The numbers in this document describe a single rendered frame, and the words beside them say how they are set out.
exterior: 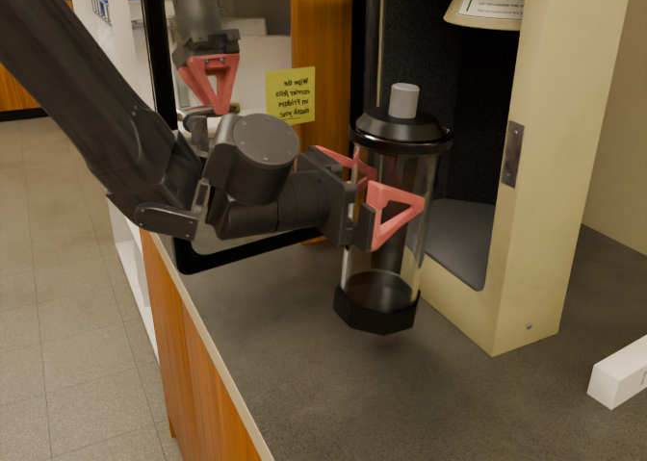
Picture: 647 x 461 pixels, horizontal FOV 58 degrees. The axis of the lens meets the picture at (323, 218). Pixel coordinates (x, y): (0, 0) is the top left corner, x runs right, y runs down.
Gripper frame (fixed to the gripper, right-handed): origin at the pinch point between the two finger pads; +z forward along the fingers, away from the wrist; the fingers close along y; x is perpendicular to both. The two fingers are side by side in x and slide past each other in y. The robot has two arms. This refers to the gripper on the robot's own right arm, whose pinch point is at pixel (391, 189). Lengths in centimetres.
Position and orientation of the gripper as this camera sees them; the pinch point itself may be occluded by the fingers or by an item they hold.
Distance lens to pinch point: 64.3
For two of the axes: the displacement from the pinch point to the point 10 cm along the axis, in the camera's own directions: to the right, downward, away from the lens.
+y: -4.7, -4.0, 7.9
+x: -0.8, 9.1, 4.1
